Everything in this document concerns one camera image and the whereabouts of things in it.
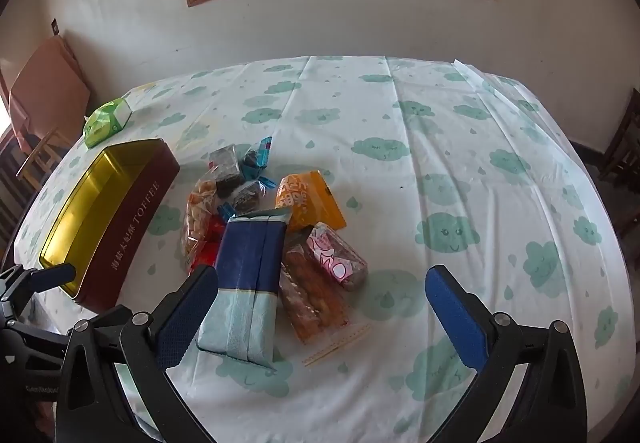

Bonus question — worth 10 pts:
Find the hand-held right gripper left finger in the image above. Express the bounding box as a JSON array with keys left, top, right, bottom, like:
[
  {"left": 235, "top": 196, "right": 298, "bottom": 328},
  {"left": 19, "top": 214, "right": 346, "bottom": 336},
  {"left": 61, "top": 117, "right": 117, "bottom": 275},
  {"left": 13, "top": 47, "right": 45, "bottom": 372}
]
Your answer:
[{"left": 55, "top": 264, "right": 221, "bottom": 443}]

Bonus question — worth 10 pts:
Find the cloud print tablecloth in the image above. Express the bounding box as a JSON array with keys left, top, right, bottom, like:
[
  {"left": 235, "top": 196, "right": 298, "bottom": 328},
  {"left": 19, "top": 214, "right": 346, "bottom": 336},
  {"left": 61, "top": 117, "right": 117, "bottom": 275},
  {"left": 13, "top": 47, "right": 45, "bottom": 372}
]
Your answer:
[{"left": 12, "top": 54, "right": 636, "bottom": 443}]

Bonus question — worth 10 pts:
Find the orange snack packet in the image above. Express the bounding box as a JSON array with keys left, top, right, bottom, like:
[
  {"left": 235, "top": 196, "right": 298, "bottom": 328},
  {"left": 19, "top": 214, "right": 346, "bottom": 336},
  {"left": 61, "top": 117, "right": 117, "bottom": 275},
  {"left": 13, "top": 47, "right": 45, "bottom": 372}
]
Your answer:
[{"left": 275, "top": 170, "right": 347, "bottom": 232}]

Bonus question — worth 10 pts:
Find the blue snack packet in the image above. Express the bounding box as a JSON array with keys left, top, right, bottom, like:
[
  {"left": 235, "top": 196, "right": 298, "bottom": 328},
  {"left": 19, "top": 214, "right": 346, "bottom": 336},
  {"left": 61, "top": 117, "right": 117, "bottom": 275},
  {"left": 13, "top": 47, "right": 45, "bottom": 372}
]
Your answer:
[{"left": 196, "top": 209, "right": 292, "bottom": 369}]

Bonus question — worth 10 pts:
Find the grey candy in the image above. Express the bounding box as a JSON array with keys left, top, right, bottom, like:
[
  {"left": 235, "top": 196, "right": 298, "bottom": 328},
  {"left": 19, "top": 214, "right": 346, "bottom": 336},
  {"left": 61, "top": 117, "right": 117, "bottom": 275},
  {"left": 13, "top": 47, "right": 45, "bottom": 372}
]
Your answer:
[{"left": 209, "top": 144, "right": 244, "bottom": 198}]

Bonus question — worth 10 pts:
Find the red tin box gold inside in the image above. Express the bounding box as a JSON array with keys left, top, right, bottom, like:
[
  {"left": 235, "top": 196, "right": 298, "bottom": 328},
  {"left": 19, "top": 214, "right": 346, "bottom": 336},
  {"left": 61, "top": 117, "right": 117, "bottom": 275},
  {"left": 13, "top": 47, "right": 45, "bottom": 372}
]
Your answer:
[{"left": 39, "top": 139, "right": 181, "bottom": 313}]

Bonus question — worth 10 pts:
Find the light wooden stool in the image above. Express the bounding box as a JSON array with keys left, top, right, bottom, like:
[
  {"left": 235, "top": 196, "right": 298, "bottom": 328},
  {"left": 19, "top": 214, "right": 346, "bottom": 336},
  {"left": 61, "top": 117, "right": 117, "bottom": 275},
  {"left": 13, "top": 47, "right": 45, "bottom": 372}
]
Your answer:
[{"left": 16, "top": 128, "right": 76, "bottom": 191}]

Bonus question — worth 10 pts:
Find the clear fried stick packet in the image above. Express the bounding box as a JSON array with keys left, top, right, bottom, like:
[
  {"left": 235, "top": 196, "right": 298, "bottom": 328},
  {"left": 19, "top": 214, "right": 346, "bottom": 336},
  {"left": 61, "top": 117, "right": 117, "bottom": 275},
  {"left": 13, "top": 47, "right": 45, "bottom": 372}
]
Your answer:
[{"left": 279, "top": 230, "right": 351, "bottom": 344}]

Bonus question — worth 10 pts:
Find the green snack packet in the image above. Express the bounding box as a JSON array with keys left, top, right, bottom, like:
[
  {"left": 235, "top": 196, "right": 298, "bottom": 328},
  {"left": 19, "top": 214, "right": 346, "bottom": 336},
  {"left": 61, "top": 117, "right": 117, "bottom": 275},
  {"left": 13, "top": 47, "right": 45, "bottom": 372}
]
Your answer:
[{"left": 82, "top": 98, "right": 133, "bottom": 148}]

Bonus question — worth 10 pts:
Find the clear cracker bag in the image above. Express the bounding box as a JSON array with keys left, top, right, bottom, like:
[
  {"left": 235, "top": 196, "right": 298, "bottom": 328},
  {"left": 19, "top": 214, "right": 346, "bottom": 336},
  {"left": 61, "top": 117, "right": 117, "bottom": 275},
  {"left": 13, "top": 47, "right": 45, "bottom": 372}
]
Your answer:
[{"left": 185, "top": 176, "right": 221, "bottom": 264}]

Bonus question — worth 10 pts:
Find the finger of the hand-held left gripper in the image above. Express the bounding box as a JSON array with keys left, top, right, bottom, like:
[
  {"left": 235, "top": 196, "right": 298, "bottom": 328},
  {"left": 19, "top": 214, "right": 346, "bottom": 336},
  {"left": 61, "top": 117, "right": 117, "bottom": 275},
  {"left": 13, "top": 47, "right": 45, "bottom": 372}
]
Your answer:
[{"left": 31, "top": 263, "right": 77, "bottom": 291}]

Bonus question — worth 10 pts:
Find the dark candy blue wrapper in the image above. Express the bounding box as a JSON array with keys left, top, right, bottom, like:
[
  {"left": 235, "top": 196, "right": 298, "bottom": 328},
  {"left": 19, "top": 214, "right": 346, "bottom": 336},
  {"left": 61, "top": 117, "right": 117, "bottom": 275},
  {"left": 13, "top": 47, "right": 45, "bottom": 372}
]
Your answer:
[
  {"left": 217, "top": 178, "right": 277, "bottom": 224},
  {"left": 240, "top": 137, "right": 273, "bottom": 181}
]

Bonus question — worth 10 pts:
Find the toothpick packet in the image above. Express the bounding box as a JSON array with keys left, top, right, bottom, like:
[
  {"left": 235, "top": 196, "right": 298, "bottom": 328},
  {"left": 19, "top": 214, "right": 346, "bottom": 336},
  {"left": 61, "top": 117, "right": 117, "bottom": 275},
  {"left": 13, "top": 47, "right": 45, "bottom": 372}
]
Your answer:
[{"left": 302, "top": 323, "right": 373, "bottom": 366}]

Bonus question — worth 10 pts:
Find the red snack packet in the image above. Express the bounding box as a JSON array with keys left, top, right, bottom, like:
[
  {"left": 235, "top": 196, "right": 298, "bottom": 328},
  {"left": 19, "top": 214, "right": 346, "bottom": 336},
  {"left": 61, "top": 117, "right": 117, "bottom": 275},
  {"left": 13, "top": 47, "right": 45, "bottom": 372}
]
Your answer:
[{"left": 190, "top": 216, "right": 227, "bottom": 274}]

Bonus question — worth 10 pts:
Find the dark wooden chair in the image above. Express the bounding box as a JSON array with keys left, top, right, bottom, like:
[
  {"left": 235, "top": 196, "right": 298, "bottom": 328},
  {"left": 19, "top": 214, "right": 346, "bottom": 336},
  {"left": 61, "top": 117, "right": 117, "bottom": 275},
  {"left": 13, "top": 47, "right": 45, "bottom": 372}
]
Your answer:
[{"left": 597, "top": 88, "right": 640, "bottom": 239}]

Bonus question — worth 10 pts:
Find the pink patterned snack packet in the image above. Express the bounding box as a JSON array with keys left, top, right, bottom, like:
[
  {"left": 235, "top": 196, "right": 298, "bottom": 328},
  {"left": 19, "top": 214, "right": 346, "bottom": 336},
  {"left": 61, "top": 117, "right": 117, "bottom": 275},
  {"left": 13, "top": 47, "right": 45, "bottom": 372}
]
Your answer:
[{"left": 306, "top": 222, "right": 368, "bottom": 292}]

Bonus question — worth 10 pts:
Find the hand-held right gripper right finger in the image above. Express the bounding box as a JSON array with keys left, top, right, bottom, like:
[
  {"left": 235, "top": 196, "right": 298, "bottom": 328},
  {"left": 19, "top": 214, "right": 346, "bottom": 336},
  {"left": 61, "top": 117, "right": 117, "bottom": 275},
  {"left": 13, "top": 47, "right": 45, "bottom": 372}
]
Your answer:
[{"left": 425, "top": 264, "right": 588, "bottom": 443}]

